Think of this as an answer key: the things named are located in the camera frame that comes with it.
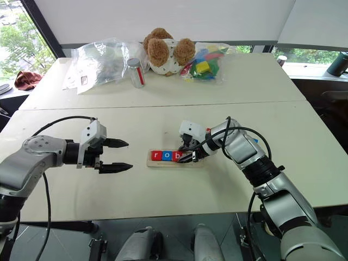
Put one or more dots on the clear plastic bag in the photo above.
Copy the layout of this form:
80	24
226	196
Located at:
100	62

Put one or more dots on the dark green tumbler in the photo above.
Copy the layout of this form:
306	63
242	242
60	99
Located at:
338	63

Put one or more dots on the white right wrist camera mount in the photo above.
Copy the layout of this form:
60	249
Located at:
190	127

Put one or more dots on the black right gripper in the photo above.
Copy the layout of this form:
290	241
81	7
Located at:
190	141

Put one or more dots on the wooden letter tray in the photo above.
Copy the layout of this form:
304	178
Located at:
168	164

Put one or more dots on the blue letter block o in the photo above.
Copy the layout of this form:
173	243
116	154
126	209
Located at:
166	155

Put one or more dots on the black table support bar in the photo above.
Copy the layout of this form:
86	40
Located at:
59	226

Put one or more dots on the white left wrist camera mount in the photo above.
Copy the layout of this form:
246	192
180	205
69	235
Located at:
91	134

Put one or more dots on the red letter block r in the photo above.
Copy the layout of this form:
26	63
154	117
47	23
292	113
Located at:
155	155

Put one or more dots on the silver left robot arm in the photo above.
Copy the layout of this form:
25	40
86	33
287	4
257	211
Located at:
32	160

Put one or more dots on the bag of coloured blocks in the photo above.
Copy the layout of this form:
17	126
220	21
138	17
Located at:
204	65

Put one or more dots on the black window frame post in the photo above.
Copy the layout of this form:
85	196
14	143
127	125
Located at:
43	30

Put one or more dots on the red letter block b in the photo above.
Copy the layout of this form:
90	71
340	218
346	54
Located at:
176	155

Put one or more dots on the clear jar with grey lid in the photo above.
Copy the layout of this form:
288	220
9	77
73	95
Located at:
135	76

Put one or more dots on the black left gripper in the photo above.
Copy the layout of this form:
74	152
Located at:
91	159

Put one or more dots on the brown and white plush toy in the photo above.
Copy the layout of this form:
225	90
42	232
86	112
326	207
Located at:
160	51

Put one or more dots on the red-brown cloth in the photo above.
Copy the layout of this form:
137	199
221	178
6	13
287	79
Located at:
27	80

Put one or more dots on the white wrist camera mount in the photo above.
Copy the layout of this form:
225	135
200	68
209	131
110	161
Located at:
190	127
91	134

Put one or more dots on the dark office chair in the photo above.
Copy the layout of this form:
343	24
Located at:
334	96

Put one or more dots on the flat grey object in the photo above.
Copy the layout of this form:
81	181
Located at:
5	89

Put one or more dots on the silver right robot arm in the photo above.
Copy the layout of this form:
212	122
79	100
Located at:
244	146

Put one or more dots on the grey rounded leg cover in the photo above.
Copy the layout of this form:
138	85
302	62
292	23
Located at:
138	244
206	242

